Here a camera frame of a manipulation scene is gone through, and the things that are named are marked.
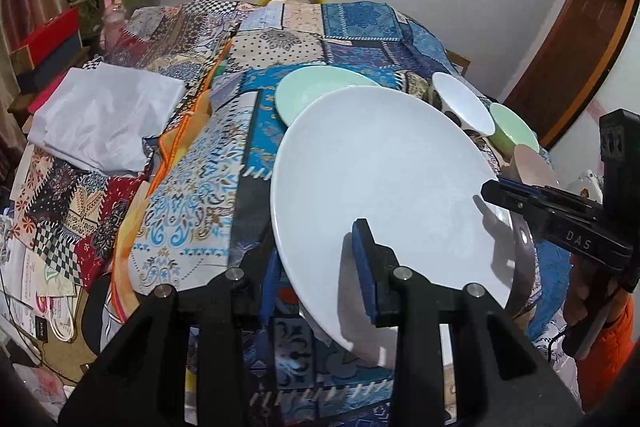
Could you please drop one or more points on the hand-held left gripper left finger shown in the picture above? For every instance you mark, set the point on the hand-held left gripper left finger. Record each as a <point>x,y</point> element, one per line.
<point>267,292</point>

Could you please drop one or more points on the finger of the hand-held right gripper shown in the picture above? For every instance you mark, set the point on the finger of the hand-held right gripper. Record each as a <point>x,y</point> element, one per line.
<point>565,197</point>
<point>515,204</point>

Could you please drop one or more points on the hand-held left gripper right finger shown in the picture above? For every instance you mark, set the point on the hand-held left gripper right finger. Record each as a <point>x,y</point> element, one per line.
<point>362,267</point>

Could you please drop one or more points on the green bowl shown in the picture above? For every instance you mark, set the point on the green bowl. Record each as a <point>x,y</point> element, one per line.
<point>515,127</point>

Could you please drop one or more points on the large white plate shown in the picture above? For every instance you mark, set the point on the large white plate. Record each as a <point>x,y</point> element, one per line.
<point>390,187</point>

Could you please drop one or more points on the green plate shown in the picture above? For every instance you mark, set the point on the green plate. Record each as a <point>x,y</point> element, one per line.
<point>310,94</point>

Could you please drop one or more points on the person's right forearm orange sleeve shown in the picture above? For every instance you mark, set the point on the person's right forearm orange sleeve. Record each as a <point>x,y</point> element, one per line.
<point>612,357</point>

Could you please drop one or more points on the person's right hand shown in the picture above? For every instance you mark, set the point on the person's right hand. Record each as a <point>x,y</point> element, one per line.
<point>580,292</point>

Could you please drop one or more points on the pink bowl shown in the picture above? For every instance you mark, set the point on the pink bowl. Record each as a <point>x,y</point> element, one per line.
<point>532,164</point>

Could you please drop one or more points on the grey metal dish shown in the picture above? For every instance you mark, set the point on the grey metal dish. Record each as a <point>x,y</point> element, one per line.
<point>522,257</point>

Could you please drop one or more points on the white patterned bowl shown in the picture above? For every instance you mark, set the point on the white patterned bowl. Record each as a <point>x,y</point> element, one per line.
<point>462,99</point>

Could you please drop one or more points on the patchwork printed blanket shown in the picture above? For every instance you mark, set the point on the patchwork printed blanket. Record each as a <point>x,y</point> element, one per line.
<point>200,187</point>

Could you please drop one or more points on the wooden door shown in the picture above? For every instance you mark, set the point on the wooden door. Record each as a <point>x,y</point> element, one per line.
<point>575,32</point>

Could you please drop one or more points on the pile of papers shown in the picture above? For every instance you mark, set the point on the pile of papers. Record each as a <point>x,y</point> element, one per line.
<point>35,287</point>

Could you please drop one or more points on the folded white cloth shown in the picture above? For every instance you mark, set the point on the folded white cloth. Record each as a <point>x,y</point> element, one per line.
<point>105,117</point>

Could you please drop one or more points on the pink rabbit toy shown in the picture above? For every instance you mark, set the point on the pink rabbit toy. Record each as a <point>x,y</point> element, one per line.
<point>114,19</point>

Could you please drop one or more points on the red box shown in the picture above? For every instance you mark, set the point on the red box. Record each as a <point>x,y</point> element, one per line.
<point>50,32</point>

